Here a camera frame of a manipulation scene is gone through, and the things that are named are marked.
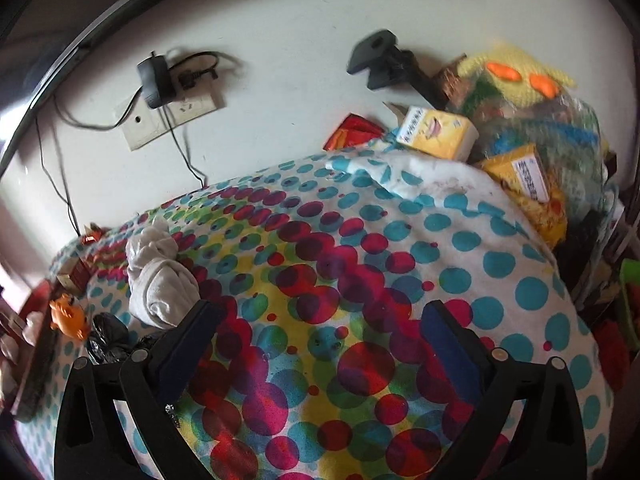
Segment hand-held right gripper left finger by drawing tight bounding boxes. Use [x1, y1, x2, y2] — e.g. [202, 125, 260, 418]
[52, 299, 226, 480]

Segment black power adapter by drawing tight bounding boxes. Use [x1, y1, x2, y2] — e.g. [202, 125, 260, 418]
[137, 52, 176, 110]

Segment black television signal cable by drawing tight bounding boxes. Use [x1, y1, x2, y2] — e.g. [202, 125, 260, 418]
[54, 94, 147, 133]

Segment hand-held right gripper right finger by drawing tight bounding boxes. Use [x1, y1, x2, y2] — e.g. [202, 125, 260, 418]
[420, 300, 588, 480]

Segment curved black television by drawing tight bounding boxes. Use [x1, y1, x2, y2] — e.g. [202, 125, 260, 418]
[0, 0, 211, 176]

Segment black adapter cable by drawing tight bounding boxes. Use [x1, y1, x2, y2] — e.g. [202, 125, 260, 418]
[162, 107, 208, 187]

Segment orange toy figure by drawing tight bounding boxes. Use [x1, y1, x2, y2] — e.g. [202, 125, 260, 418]
[50, 295, 92, 343]

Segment yellow box with white label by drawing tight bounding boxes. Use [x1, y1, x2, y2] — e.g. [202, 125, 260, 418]
[475, 144, 568, 242]

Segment polka dot blanket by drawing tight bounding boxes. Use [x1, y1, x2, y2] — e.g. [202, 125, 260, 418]
[15, 137, 616, 480]

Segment black wall plug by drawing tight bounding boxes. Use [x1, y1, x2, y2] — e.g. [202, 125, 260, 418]
[176, 52, 221, 87]

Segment white sock ball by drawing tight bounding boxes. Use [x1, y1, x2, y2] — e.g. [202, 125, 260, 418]
[22, 310, 45, 343]

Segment black clip-on camera mount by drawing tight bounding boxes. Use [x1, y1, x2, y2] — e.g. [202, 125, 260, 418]
[347, 30, 446, 111]

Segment red plastic container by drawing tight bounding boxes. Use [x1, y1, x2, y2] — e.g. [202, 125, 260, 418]
[592, 320, 627, 391]

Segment yellow box with smile print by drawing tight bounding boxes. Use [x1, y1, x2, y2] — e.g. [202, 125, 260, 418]
[382, 102, 478, 161]

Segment white power wall socket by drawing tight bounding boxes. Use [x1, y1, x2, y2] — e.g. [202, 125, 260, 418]
[162, 91, 226, 120]

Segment large white sock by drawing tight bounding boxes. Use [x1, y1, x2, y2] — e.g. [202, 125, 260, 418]
[129, 257, 202, 332]

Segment brown foil packet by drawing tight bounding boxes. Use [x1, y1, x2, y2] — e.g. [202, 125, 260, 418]
[435, 65, 473, 107]

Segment small paper box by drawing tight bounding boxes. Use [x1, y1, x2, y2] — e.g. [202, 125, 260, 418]
[57, 260, 92, 294]

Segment white coaxial wall plate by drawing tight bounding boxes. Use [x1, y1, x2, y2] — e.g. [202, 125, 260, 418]
[115, 97, 171, 151]

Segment clear plastic bag of goods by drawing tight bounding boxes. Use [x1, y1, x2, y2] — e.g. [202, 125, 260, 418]
[440, 70, 618, 261]

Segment black television power cable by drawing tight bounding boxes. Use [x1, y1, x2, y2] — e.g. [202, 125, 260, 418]
[35, 115, 82, 237]

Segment red snack packet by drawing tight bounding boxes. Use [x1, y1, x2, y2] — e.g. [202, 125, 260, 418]
[324, 114, 383, 152]

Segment green plastic basket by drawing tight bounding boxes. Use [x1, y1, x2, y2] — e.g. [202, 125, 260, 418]
[620, 257, 640, 351]

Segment yellow knitted toy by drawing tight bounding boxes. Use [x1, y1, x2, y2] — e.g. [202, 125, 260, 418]
[457, 42, 576, 100]

